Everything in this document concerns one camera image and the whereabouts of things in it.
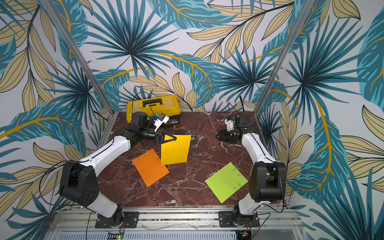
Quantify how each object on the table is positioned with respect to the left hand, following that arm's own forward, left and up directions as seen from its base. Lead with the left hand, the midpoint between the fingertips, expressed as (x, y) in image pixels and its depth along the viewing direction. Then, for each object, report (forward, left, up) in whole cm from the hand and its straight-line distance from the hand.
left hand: (174, 140), depth 73 cm
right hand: (+11, -25, -11) cm, 30 cm away
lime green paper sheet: (-11, -29, -25) cm, 40 cm away
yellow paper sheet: (-3, -1, -7) cm, 7 cm away
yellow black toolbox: (+34, +7, -8) cm, 36 cm away
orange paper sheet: (-1, +18, -28) cm, 33 cm away
